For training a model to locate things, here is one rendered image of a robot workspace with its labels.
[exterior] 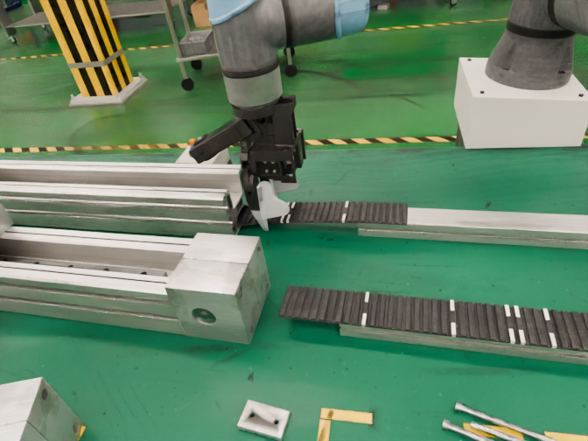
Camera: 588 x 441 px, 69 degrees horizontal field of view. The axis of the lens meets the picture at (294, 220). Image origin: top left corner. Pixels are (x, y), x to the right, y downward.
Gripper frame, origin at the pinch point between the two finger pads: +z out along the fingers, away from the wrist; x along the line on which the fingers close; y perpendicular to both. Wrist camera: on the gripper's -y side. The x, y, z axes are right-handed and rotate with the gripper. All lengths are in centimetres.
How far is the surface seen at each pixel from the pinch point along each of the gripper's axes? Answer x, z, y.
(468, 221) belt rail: -0.8, -0.9, 31.6
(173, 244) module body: -15.6, -6.3, -7.6
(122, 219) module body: -4.9, -1.1, -24.5
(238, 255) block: -17.8, -7.4, 2.9
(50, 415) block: -38.9, -4.2, -10.6
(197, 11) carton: 443, 63, -225
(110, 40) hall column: 256, 39, -212
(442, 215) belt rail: 0.3, -0.8, 28.0
